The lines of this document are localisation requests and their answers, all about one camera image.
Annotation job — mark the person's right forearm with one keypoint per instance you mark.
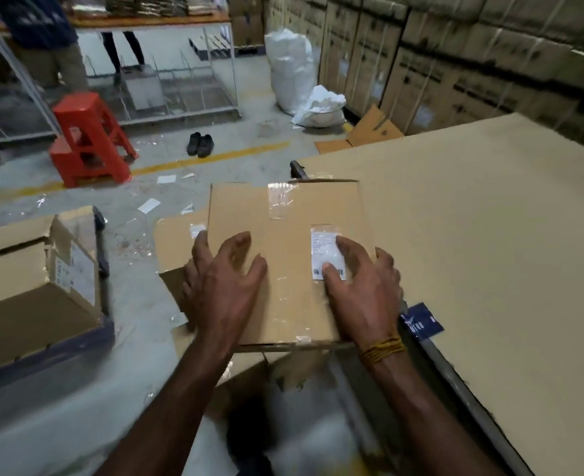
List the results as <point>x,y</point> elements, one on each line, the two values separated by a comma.
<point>421,421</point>

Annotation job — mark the white paper scrap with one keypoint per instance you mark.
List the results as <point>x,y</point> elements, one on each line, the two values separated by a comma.
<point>166,179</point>
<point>148,206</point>

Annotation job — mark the grey metal shelf rack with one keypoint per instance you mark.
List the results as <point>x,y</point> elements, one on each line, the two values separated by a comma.
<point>193,108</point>

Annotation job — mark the person's right thumb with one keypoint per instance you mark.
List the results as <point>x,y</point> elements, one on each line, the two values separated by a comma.
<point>332,280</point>

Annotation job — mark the dark blue tag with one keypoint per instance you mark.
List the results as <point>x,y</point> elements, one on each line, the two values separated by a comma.
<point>421,322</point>

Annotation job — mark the small white sack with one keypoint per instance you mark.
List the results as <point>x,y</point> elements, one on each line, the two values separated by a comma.
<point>319,111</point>

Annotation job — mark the person's left thumb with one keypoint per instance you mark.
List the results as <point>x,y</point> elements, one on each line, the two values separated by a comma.
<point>258,275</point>

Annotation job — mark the person's right hand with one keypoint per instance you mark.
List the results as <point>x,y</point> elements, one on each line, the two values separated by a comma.
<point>366,302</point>

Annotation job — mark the taped brown cardboard box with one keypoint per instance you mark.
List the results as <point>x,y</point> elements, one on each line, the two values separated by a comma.
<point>287,272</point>

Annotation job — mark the grey box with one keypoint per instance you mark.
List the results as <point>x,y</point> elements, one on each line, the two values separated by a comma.
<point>143,89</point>

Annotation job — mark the wooden pallet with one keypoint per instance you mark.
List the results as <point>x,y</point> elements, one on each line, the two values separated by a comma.
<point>212,47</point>

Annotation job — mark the dark blue tray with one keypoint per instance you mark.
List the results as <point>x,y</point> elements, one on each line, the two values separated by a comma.
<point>59,349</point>

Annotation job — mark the open brown cardboard carton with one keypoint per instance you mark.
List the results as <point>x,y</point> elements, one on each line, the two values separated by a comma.
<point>173,242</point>

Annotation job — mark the row of stacked packets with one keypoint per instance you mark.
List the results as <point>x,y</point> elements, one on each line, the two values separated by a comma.
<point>148,4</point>

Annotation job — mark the black shoe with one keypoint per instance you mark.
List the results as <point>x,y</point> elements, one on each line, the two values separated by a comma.
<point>194,143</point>
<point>206,146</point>

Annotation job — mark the person's left forearm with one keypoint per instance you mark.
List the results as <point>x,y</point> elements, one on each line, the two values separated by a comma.
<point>173,411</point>

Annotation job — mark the flattened cardboard box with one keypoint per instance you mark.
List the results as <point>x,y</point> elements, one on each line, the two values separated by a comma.
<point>366,133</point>

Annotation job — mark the person's left hand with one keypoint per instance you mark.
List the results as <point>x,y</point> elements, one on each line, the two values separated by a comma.
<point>222,297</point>

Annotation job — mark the red plastic stool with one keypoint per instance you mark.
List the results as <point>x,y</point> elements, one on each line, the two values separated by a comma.
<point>91,138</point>

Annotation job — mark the large brown cardboard sheet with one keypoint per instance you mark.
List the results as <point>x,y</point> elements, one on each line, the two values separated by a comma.
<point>495,267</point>

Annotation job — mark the wall of stacked cardboard boxes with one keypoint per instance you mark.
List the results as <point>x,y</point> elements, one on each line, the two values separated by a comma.
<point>470,59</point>

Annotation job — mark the white barcode label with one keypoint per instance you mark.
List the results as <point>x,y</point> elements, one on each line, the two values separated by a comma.
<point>321,250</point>

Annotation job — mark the tall white sack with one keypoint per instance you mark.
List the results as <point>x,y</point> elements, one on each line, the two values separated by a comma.
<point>289,69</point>

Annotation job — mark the yellow thread wristband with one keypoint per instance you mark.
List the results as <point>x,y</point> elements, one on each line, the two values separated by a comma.
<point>382,349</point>

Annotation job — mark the cardboard box with clear tape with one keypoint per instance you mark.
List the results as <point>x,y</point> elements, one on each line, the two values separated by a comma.
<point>29,302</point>

